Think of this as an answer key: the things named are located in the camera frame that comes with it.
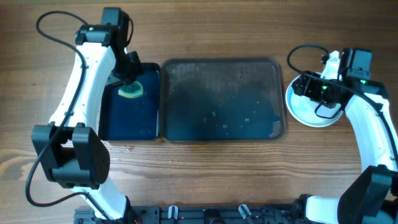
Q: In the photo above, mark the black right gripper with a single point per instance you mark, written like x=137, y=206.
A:
x=302, y=84

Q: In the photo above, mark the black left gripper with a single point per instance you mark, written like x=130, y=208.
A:
x=114, y=82

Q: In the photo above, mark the green yellow sponge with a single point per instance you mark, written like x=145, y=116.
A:
x=134, y=90

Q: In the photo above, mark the white plate blue stain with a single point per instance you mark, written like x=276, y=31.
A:
x=303, y=109

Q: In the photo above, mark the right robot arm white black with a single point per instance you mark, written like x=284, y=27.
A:
x=366, y=105

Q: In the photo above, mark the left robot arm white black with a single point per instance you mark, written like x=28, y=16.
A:
x=68, y=147

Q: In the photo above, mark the black water tray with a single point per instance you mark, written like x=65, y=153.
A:
x=132, y=119

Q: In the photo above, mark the dark plate tray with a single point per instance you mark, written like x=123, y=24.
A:
x=221, y=99

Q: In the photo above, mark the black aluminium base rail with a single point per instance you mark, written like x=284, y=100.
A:
x=163, y=215

